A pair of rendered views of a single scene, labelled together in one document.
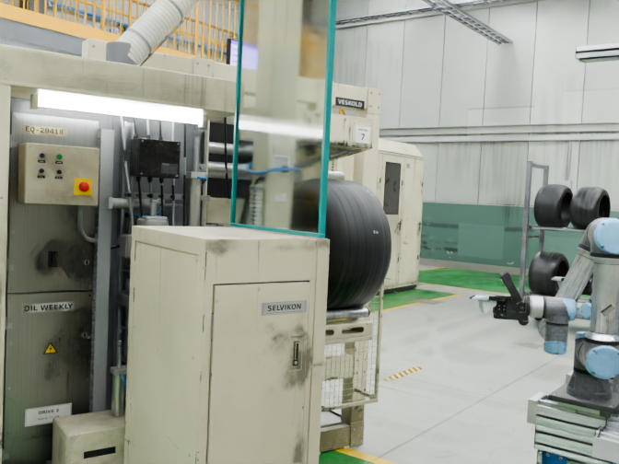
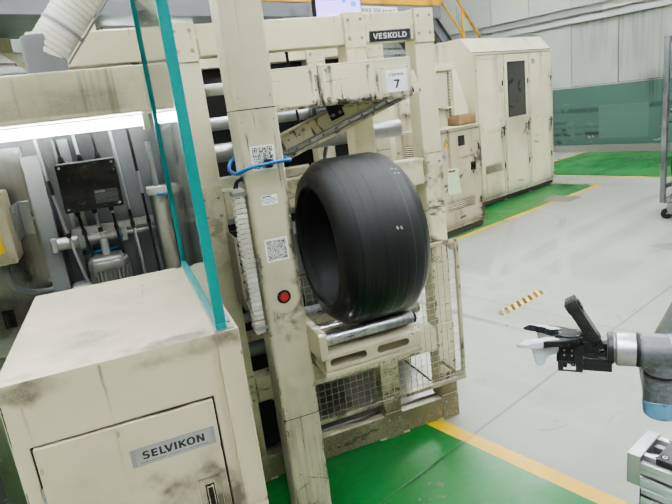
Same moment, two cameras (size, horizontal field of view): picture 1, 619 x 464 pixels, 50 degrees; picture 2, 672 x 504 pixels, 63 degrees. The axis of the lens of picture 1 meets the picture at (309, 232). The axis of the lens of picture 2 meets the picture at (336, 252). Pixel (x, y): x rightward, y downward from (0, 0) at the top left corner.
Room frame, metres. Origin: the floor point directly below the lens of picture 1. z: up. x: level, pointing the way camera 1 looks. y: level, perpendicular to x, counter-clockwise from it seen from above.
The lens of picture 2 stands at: (1.06, -0.49, 1.63)
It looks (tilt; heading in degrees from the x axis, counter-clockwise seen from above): 15 degrees down; 15
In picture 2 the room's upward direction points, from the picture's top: 7 degrees counter-clockwise
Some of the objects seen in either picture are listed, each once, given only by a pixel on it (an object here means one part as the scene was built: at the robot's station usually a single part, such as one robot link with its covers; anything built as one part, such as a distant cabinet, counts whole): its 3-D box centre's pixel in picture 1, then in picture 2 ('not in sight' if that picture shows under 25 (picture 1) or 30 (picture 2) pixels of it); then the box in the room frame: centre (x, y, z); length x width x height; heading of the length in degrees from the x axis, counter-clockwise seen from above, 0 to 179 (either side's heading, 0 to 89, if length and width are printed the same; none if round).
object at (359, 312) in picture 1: (334, 314); (368, 328); (2.76, -0.12, 0.90); 0.35 x 0.05 x 0.05; 125
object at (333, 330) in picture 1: (332, 330); (369, 346); (2.75, -0.12, 0.84); 0.36 x 0.09 x 0.06; 125
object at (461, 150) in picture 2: not in sight; (442, 180); (7.76, -0.14, 0.62); 0.91 x 0.58 x 1.25; 144
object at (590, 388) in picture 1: (589, 381); not in sight; (2.38, -1.04, 0.77); 0.15 x 0.15 x 0.10
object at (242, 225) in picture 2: not in sight; (249, 261); (2.63, 0.21, 1.19); 0.05 x 0.04 x 0.48; 35
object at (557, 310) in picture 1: (558, 309); (664, 352); (2.27, -0.87, 1.04); 0.11 x 0.08 x 0.09; 79
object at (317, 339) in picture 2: not in sight; (304, 328); (2.77, 0.11, 0.90); 0.40 x 0.03 x 0.10; 35
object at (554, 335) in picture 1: (554, 336); (661, 389); (2.29, -0.87, 0.94); 0.11 x 0.08 x 0.11; 169
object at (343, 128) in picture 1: (309, 129); (327, 86); (3.19, 0.03, 1.71); 0.61 x 0.25 x 0.15; 125
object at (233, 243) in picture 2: not in sight; (259, 266); (3.06, 0.36, 1.05); 0.20 x 0.15 x 0.30; 125
